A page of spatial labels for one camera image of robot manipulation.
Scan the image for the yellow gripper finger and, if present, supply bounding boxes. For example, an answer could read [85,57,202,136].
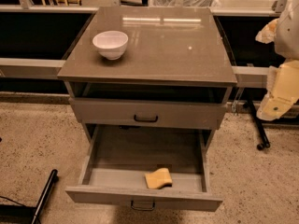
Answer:
[255,19,278,44]
[256,95,292,121]

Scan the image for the open grey middle drawer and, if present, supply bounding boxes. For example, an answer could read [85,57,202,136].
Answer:
[66,126,222,212]

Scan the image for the grey metal railing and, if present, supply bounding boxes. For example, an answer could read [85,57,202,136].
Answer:
[0,3,299,90]

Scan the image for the black stand leg left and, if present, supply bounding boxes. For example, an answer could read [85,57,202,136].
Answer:
[0,169,59,224]

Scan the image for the black stand leg right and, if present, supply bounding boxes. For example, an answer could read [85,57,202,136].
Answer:
[247,99,270,150]

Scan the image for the black drawer handle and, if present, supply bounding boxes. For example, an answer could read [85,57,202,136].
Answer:
[131,201,155,211]
[134,115,159,123]

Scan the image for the black middle drawer handle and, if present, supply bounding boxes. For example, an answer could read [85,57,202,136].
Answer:
[131,201,155,211]

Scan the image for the grey drawer cabinet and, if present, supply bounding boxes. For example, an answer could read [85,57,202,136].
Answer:
[57,6,238,142]

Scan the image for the white ceramic bowl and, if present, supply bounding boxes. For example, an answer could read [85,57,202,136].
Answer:
[93,31,129,60]

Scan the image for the black top drawer handle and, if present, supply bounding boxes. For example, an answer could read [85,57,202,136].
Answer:
[134,115,159,123]

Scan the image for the black stand leg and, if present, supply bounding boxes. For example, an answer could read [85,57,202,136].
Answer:
[0,169,59,224]
[247,99,270,150]

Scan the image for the yellow sponge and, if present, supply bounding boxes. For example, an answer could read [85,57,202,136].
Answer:
[145,168,173,189]

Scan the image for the closed grey top drawer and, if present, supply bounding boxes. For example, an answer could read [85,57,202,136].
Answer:
[69,98,226,130]

